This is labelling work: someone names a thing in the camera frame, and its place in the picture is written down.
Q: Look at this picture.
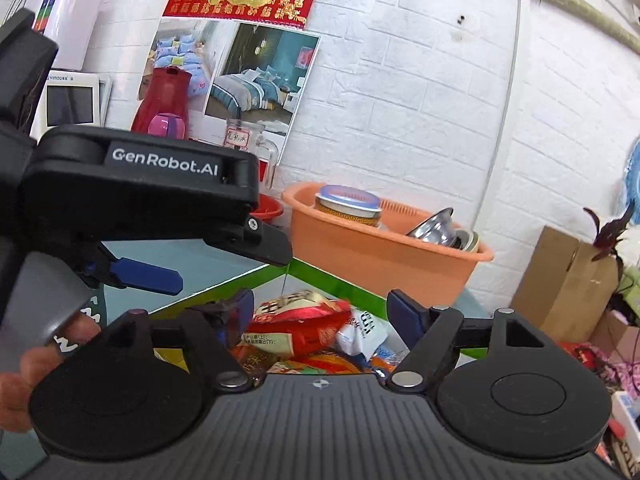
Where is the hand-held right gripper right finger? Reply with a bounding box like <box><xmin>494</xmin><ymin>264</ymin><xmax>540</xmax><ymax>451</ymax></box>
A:
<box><xmin>387</xmin><ymin>289</ymin><xmax>546</xmax><ymax>395</ymax></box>

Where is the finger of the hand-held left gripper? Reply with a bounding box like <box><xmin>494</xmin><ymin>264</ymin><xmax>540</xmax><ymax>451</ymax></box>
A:
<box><xmin>85</xmin><ymin>242</ymin><xmax>183</xmax><ymax>296</ymax></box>
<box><xmin>205</xmin><ymin>217</ymin><xmax>293</xmax><ymax>267</ymax></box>

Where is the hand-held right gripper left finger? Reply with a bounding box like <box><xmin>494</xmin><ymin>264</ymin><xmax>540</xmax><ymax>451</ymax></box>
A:
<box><xmin>102</xmin><ymin>289</ymin><xmax>256</xmax><ymax>393</ymax></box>

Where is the white green snack packet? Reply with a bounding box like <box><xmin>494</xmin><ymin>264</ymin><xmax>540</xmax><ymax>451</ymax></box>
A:
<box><xmin>335</xmin><ymin>310</ymin><xmax>390</xmax><ymax>361</ymax></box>

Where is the green cardboard box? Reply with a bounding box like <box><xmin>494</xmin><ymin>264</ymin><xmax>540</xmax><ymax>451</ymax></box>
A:
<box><xmin>150</xmin><ymin>257</ymin><xmax>481</xmax><ymax>376</ymax></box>

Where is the person's left hand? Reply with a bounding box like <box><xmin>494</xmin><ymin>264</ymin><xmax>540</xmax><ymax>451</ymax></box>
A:
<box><xmin>0</xmin><ymin>317</ymin><xmax>103</xmax><ymax>433</ymax></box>

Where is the red plastic basket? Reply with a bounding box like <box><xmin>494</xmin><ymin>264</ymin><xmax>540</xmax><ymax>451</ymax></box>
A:
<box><xmin>252</xmin><ymin>192</ymin><xmax>285</xmax><ymax>223</ymax></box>

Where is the brown snack packet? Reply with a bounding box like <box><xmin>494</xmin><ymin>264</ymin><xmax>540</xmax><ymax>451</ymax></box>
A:
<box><xmin>232</xmin><ymin>345</ymin><xmax>281</xmax><ymax>386</ymax></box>

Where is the orange plastic basin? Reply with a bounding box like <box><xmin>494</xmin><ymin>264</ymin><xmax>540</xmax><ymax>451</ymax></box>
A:
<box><xmin>282</xmin><ymin>182</ymin><xmax>495</xmax><ymax>306</ymax></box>

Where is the red gold snack packet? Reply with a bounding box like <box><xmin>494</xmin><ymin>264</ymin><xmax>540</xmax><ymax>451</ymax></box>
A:
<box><xmin>250</xmin><ymin>292</ymin><xmax>353</xmax><ymax>358</ymax></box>

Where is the pink bottle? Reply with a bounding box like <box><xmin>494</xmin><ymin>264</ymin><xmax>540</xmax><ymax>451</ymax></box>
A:
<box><xmin>150</xmin><ymin>114</ymin><xmax>187</xmax><ymax>139</ymax></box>

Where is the glass pitcher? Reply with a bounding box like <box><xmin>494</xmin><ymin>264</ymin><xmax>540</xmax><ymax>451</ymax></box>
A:
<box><xmin>225</xmin><ymin>119</ymin><xmax>280</xmax><ymax>188</ymax></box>

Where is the orange foil snack packet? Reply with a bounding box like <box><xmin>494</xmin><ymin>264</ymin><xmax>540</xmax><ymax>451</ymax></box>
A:
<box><xmin>285</xmin><ymin>352</ymin><xmax>376</xmax><ymax>376</ymax></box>

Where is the round tin blue lid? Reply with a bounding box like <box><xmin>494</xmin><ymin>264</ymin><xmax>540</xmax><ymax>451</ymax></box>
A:
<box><xmin>314</xmin><ymin>185</ymin><xmax>383</xmax><ymax>228</ymax></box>

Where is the red thermos jug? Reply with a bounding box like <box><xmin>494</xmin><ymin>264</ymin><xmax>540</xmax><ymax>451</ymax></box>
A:
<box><xmin>131</xmin><ymin>66</ymin><xmax>193</xmax><ymax>140</ymax></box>

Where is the large cardboard box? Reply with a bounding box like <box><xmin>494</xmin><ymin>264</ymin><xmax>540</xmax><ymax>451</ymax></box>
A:
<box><xmin>510</xmin><ymin>225</ymin><xmax>621</xmax><ymax>343</ymax></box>

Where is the white water purifier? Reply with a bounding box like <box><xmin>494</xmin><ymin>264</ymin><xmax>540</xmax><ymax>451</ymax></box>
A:
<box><xmin>32</xmin><ymin>0</ymin><xmax>111</xmax><ymax>72</ymax></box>

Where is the small cardboard box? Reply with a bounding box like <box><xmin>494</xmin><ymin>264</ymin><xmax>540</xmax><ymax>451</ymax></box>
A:
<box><xmin>590</xmin><ymin>310</ymin><xmax>640</xmax><ymax>356</ymax></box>

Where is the dark purple plant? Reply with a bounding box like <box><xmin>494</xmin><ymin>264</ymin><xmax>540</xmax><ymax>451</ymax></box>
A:
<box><xmin>582</xmin><ymin>202</ymin><xmax>636</xmax><ymax>262</ymax></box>

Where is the green shoe box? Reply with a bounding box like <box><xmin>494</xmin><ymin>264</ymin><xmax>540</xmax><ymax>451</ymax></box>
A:
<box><xmin>617</xmin><ymin>265</ymin><xmax>640</xmax><ymax>311</ymax></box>

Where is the pink floral cloth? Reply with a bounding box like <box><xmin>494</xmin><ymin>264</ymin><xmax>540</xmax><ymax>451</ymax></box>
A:
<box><xmin>600</xmin><ymin>355</ymin><xmax>640</xmax><ymax>396</ymax></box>

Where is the large blue paper fan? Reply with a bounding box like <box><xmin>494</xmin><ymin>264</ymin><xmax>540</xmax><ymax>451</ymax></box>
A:
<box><xmin>622</xmin><ymin>140</ymin><xmax>640</xmax><ymax>226</ymax></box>

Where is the wrapped pipe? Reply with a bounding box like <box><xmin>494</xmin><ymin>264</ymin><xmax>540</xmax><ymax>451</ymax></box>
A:
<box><xmin>430</xmin><ymin>0</ymin><xmax>640</xmax><ymax>56</ymax></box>

